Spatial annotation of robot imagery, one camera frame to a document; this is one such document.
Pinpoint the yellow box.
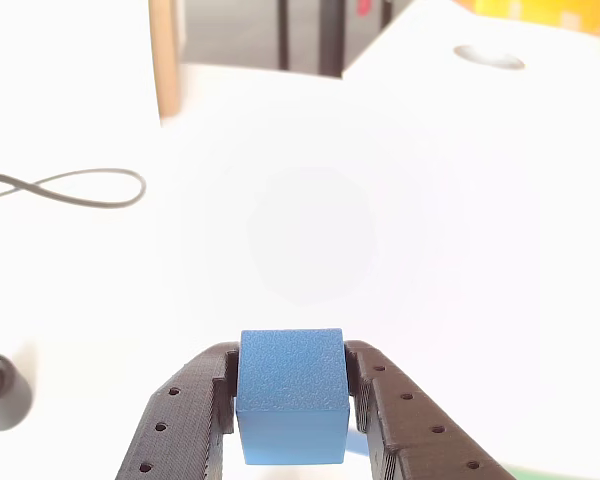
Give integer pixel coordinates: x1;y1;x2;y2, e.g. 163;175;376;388
454;0;600;37

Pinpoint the dark grey cabinet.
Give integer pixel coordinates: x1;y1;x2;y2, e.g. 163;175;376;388
181;0;414;80

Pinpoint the round table grommet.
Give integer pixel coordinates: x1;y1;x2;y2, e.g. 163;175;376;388
452;43;526;71

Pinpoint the small blue cube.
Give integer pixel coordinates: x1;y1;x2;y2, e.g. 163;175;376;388
234;328;351;465

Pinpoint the black tripod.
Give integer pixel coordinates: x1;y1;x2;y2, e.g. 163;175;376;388
0;344;34;432

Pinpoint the black cable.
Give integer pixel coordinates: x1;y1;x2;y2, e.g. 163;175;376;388
0;168;147;249

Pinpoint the light wooden panel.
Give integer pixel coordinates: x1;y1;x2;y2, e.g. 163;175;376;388
148;0;182;127

